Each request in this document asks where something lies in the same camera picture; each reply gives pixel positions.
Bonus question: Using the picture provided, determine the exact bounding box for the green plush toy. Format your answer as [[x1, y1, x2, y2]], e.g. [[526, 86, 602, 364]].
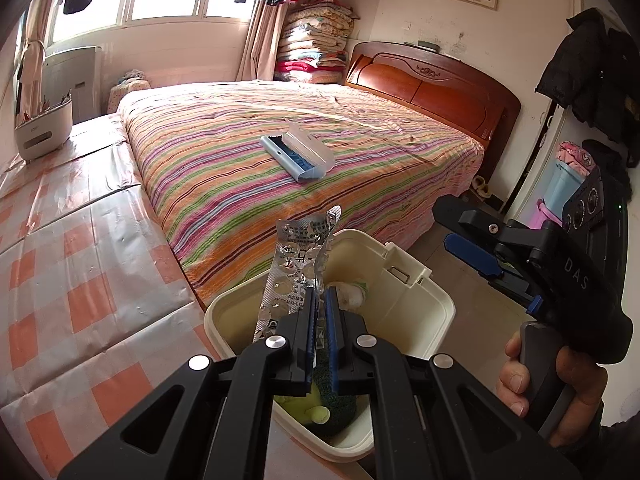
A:
[[273, 349, 357, 440]]

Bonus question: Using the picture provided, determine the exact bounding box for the silver pill blister pack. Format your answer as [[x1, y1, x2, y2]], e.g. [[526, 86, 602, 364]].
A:
[[253, 205, 342, 341]]

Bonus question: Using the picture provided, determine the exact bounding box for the cream trash bin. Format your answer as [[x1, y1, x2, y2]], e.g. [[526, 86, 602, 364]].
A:
[[204, 229, 456, 463]]

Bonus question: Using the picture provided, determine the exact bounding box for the person's right hand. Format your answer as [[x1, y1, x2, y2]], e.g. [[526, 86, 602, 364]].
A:
[[496, 331, 609, 449]]

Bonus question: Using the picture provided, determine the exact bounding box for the orange checkered plastic tablecloth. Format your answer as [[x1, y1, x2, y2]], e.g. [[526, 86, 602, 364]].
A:
[[0, 112, 381, 480]]

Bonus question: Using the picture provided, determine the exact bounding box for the red wooden headboard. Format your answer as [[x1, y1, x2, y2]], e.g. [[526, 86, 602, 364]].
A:
[[345, 41, 521, 180]]

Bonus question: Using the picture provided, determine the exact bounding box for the blue white case on bed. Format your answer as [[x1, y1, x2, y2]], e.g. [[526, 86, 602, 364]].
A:
[[260, 124, 336, 182]]

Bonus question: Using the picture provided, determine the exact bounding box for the black jacket hanging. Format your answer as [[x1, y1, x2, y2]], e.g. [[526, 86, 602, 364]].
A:
[[536, 8, 639, 168]]

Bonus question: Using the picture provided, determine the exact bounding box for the stack of folded blankets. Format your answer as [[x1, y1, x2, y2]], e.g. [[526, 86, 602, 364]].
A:
[[273, 0, 359, 84]]

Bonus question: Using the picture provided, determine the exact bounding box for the pink curtain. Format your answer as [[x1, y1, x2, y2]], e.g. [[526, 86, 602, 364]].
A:
[[235, 0, 288, 81]]

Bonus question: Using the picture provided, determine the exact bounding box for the striped colourful bed quilt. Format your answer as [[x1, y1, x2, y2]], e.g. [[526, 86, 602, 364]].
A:
[[118, 81, 484, 304]]

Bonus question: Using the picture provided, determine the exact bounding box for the white desk organizer box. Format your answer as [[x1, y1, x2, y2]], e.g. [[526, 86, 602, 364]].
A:
[[14, 94, 73, 162]]

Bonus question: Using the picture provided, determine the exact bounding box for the small patterned stool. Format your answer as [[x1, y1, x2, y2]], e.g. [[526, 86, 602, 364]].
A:
[[106, 70, 151, 114]]

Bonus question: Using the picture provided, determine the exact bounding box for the white air conditioner unit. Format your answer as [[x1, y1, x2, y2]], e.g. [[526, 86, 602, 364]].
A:
[[42, 46, 103, 124]]

